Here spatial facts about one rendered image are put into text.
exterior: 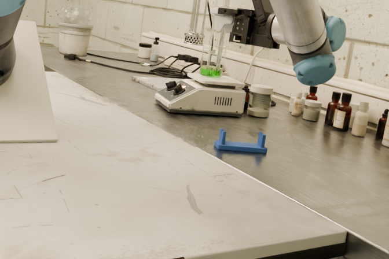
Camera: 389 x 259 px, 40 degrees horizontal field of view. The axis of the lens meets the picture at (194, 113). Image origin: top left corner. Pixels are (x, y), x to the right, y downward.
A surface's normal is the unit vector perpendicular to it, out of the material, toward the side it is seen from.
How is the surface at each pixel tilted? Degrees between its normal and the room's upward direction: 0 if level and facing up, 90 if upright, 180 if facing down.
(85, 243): 0
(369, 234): 0
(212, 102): 90
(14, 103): 44
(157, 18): 90
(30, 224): 0
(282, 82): 90
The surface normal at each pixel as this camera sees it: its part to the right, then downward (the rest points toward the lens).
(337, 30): 0.71, 0.22
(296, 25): -0.11, 0.87
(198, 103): 0.33, 0.23
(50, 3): 0.53, 0.24
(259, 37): -0.69, 0.04
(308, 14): 0.47, 0.64
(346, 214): 0.14, -0.97
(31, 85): 0.47, -0.53
